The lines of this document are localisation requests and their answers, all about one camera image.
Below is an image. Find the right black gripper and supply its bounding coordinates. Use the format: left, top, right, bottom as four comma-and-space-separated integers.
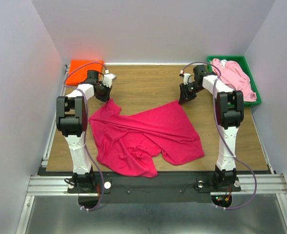
178, 82, 205, 104

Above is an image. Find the magenta t-shirt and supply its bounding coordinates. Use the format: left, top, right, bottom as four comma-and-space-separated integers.
89, 99, 205, 178

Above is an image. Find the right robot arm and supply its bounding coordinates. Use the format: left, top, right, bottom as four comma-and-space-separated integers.
179, 64, 244, 193

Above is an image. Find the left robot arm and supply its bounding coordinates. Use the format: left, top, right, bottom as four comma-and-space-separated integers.
56, 70, 117, 193

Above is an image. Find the folded orange t-shirt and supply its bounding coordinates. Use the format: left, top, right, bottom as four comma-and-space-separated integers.
65, 59, 104, 86

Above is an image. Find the white garment in bin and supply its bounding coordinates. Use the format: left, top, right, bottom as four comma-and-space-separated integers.
220, 59, 227, 68

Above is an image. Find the pink t-shirt in bin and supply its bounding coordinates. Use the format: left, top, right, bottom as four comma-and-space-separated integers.
211, 58, 257, 102

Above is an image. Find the green plastic bin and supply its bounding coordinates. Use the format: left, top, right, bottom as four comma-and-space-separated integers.
206, 55, 262, 107

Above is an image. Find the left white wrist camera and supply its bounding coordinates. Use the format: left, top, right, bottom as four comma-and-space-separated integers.
102, 73, 117, 87

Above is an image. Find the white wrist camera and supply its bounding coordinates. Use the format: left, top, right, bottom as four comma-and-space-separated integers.
180, 70, 192, 85
102, 73, 117, 87

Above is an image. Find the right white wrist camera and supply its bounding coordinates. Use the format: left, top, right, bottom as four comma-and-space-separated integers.
180, 70, 192, 85

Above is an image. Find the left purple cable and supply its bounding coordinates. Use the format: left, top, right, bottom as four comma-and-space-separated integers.
64, 62, 110, 212

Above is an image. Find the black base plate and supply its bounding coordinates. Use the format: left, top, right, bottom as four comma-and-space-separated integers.
36, 170, 243, 204

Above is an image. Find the aluminium frame rail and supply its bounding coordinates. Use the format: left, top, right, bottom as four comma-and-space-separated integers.
26, 174, 287, 196

